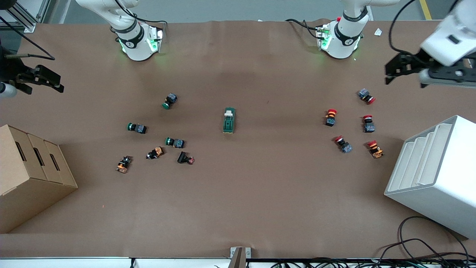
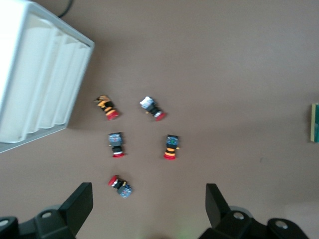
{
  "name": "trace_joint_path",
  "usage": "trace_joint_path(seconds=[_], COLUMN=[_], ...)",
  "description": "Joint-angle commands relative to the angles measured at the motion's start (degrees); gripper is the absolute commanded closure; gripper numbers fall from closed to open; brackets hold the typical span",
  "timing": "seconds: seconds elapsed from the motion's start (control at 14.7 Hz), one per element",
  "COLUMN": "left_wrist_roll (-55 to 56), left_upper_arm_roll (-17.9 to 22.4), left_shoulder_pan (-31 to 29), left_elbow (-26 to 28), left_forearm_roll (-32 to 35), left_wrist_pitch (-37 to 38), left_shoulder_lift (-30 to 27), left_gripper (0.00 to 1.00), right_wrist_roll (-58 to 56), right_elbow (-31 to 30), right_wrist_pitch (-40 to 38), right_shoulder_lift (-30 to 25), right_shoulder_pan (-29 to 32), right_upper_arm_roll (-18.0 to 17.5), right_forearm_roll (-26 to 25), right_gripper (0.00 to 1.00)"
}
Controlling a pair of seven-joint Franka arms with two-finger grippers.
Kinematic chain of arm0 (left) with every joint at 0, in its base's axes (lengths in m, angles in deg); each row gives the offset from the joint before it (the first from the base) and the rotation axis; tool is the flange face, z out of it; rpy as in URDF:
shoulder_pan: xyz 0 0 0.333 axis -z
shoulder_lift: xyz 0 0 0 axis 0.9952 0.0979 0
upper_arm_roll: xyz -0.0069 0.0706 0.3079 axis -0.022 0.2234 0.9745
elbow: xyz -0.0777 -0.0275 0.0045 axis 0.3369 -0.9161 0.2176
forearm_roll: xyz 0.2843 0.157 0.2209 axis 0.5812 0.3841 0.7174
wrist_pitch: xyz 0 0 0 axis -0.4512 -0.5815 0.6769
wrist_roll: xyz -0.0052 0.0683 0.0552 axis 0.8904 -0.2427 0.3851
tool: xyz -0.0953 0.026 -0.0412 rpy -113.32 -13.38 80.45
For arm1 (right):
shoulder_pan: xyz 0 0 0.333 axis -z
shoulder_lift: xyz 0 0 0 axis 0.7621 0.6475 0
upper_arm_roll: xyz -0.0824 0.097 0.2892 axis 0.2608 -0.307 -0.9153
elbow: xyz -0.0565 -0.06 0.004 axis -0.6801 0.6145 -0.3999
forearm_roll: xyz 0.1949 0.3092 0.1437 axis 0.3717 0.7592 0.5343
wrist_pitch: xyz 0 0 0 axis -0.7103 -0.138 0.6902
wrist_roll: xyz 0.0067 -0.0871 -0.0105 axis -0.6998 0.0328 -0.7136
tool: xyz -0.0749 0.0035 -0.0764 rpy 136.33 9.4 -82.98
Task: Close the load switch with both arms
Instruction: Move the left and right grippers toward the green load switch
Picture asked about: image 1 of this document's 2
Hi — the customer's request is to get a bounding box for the green terminal block component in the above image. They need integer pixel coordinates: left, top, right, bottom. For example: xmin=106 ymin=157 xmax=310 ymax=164
xmin=222 ymin=107 xmax=236 ymax=134

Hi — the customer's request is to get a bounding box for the brown cardboard box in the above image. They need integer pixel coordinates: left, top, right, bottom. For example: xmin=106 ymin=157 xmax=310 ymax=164
xmin=0 ymin=124 xmax=78 ymax=234

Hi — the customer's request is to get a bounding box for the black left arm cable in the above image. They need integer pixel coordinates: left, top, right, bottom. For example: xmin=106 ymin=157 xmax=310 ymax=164
xmin=388 ymin=0 xmax=461 ymax=57

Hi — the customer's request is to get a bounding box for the red orange emergency stop button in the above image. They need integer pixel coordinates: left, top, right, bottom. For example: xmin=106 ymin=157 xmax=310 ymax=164
xmin=367 ymin=140 xmax=384 ymax=159

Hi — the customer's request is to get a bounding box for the white slotted storage box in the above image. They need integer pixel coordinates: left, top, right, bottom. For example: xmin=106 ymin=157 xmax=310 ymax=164
xmin=384 ymin=115 xmax=476 ymax=239

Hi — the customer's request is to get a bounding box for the black floor cable bundle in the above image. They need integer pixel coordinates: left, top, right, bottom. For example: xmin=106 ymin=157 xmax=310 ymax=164
xmin=273 ymin=216 xmax=476 ymax=268

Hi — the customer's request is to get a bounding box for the aluminium frame profile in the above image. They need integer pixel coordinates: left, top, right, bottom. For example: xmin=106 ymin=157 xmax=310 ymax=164
xmin=0 ymin=0 xmax=51 ymax=33

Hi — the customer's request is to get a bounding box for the grey metal table bracket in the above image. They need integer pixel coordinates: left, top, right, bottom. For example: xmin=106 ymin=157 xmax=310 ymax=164
xmin=230 ymin=247 xmax=252 ymax=268

